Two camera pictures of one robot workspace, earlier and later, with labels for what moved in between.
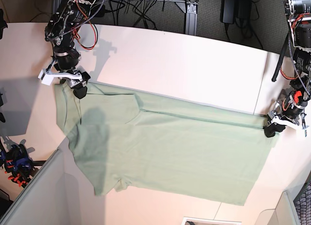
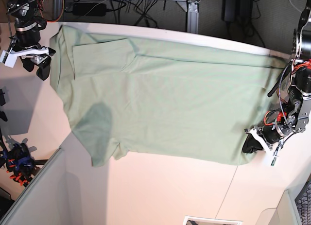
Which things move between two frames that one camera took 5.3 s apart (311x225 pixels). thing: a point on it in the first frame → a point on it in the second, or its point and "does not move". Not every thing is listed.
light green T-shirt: x=211 y=157 → x=131 y=97
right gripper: x=74 y=77 → x=36 y=54
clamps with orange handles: x=16 y=161 does not move
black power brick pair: x=235 y=4 does not move
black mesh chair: x=302 y=202 does not move
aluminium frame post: x=191 y=22 does not move
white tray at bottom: x=188 y=220 does not move
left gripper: x=289 y=107 → x=269 y=137
